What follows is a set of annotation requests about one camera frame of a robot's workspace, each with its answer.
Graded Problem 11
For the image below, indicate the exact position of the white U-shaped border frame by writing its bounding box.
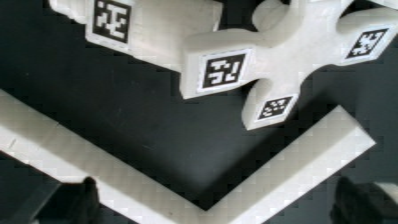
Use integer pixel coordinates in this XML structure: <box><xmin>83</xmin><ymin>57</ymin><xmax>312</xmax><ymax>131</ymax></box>
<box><xmin>0</xmin><ymin>89</ymin><xmax>378</xmax><ymax>224</ymax></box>

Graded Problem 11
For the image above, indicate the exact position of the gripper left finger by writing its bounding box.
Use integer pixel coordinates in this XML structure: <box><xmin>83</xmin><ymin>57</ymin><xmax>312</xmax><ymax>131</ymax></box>
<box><xmin>0</xmin><ymin>176</ymin><xmax>102</xmax><ymax>224</ymax></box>

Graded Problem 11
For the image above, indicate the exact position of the white cross-shaped table base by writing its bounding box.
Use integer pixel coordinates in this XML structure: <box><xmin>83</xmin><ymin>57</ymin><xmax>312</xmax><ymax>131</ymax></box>
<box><xmin>179</xmin><ymin>0</ymin><xmax>398</xmax><ymax>129</ymax></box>

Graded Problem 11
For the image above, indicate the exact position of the white round table top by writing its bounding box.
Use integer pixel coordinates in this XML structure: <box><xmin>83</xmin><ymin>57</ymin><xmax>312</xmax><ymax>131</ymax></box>
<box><xmin>47</xmin><ymin>0</ymin><xmax>221</xmax><ymax>71</ymax></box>

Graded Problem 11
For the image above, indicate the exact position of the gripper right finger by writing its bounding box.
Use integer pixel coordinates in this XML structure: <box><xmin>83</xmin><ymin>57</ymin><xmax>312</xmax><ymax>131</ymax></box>
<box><xmin>330</xmin><ymin>177</ymin><xmax>398</xmax><ymax>224</ymax></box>

